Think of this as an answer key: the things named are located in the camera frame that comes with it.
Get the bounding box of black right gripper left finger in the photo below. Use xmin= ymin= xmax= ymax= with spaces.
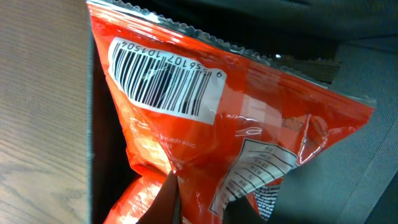
xmin=137 ymin=172 xmax=182 ymax=224

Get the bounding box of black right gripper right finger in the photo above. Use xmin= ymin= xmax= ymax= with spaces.
xmin=223 ymin=198 xmax=267 ymax=224

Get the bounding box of red snack bag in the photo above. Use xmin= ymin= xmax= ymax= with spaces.
xmin=87 ymin=1 xmax=374 ymax=223

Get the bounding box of dark green gift box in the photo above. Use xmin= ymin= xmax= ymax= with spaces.
xmin=87 ymin=1 xmax=397 ymax=223

